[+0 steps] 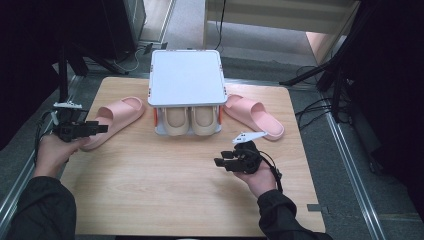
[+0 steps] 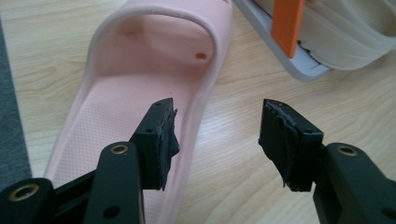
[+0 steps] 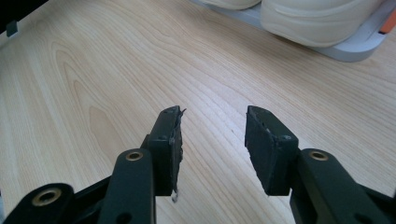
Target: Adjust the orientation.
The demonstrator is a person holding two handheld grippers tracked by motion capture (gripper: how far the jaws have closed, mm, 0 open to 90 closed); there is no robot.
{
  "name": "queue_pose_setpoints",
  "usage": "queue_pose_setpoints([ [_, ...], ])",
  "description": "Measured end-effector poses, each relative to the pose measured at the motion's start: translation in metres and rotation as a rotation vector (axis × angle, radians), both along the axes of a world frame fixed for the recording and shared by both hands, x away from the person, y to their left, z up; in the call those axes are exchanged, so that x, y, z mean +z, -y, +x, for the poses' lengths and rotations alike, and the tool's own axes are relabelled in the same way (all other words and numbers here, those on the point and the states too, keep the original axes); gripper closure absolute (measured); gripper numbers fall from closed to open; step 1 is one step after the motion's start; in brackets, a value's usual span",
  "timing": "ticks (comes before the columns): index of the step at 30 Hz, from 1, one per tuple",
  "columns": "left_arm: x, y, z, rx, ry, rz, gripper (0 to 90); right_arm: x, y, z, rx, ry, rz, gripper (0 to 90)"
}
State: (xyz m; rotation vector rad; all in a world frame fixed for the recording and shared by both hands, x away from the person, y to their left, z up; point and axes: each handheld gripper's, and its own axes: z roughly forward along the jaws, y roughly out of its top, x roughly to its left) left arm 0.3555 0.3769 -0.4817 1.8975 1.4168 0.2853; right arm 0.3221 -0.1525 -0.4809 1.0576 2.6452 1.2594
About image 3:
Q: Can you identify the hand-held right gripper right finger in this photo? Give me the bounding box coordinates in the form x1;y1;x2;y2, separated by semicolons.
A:
244;105;301;197

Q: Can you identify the cream perforated clog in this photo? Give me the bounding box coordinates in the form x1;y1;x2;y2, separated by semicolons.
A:
260;0;389;49

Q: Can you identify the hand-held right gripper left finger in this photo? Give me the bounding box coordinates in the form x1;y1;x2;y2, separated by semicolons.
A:
141;105;188;203

